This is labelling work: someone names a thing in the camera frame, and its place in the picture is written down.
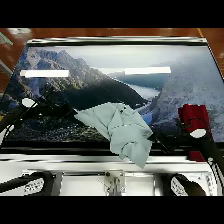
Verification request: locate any pale green T-shirt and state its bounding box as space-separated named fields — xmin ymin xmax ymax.
xmin=73 ymin=102 xmax=155 ymax=170

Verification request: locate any red garment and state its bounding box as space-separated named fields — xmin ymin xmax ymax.
xmin=177 ymin=103 xmax=212 ymax=163

